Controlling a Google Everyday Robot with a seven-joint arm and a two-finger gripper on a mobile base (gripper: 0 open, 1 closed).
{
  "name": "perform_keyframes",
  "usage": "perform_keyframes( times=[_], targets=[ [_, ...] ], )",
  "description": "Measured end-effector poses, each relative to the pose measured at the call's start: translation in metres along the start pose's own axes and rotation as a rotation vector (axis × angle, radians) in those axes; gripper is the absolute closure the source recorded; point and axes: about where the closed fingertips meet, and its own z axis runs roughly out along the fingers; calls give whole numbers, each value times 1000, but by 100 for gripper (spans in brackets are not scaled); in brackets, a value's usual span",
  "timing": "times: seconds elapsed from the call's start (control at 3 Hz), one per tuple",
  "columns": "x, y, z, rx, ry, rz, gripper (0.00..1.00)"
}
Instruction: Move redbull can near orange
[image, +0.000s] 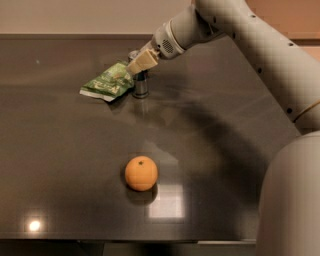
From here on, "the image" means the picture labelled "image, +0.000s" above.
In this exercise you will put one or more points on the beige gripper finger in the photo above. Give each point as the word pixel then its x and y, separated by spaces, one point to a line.
pixel 142 60

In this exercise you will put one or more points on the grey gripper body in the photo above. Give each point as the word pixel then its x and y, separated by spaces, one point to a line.
pixel 165 43

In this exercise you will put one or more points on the silver blue redbull can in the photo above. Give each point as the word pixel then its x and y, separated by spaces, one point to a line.
pixel 140 90

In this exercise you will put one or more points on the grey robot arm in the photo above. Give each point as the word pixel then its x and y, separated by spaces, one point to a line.
pixel 289 200

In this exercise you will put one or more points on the green snack bag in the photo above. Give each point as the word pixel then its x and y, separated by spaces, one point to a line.
pixel 110 84

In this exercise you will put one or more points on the orange fruit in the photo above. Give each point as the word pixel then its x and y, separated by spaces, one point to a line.
pixel 141 173

